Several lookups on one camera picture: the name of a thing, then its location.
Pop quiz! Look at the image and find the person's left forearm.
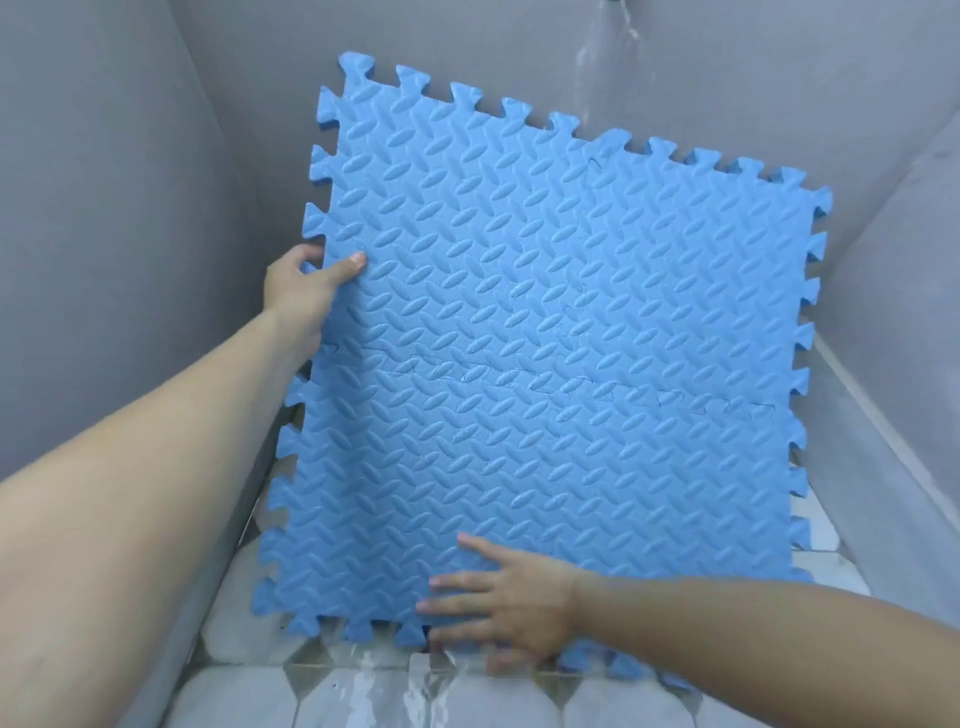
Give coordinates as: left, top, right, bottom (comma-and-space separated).
0, 307, 316, 728

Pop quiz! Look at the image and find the person's right hand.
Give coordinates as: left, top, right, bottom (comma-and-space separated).
414, 531, 585, 678

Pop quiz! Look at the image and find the person's left hand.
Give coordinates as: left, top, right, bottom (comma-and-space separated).
261, 243, 369, 369

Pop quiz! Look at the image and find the person's right forearm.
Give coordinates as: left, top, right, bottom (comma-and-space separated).
571, 568, 960, 728

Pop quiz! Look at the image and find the blue foam puzzle mat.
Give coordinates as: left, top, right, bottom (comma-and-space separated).
249, 51, 834, 693

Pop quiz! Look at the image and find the falling water stream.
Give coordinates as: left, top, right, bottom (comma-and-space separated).
571, 0, 643, 130

